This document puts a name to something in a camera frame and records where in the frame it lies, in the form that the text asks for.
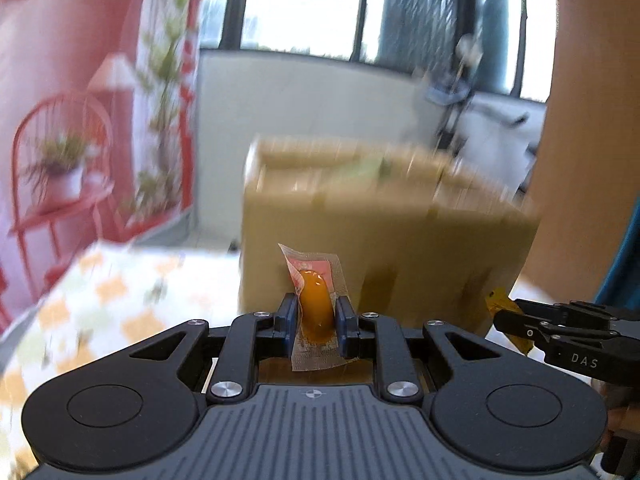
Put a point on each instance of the printed room backdrop curtain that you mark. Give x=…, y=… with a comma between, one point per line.
x=97, y=102

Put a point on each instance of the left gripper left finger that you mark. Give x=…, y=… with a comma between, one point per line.
x=240, y=347

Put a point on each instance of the black exercise bike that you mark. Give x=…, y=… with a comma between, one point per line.
x=498, y=136

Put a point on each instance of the taped cardboard box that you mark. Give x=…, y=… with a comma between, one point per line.
x=428, y=241

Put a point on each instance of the green snack bag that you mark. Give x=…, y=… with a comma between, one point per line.
x=368, y=166

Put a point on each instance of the yellow snack wrapper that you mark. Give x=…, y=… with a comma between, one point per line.
x=498, y=300

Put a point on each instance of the black framed window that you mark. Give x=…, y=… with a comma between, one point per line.
x=516, y=37

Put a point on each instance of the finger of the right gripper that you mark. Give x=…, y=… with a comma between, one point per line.
x=539, y=323

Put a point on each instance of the checkered floral tablecloth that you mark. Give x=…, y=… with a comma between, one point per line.
x=109, y=382

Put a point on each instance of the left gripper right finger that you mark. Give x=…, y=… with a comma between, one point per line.
x=379, y=339

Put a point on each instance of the orange sausage snack packet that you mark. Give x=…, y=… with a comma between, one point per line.
x=318, y=281

